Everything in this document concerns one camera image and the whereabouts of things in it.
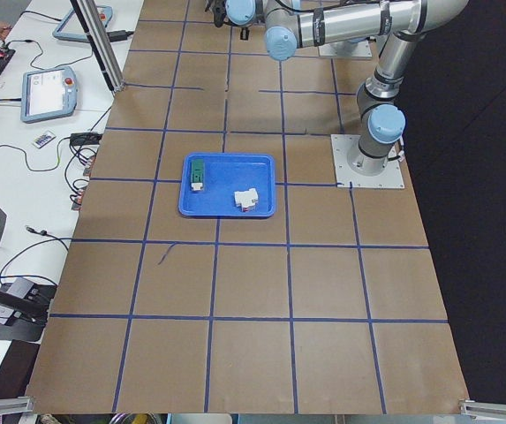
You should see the blue plastic tray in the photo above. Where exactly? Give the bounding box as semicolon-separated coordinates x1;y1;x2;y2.
178;152;277;218

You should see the near teach pendant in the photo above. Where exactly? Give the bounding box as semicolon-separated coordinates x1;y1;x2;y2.
20;65;78;124

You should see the aluminium frame post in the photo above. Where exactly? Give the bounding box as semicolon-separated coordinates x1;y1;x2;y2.
71;0;125;93

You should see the green terminal block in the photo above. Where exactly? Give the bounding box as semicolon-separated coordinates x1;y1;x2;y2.
190;159;205;192

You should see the white circuit breaker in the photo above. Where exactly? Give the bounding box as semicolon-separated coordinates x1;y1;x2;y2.
233;187;259;212

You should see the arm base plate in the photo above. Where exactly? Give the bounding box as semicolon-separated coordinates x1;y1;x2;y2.
331;134;404;189
318;39;373;60

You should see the far teach pendant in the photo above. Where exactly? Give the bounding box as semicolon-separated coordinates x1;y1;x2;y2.
52;4;116;43

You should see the teach pendant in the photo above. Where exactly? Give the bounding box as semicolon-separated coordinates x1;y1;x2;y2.
20;65;78;124
52;4;116;43

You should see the grey adapter box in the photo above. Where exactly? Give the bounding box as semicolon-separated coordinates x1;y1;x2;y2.
0;277;43;325

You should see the black usb hub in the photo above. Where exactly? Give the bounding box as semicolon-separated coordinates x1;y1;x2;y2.
70;132;102;147

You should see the small remote control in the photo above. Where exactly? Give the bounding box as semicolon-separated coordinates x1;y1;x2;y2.
32;131;56;148

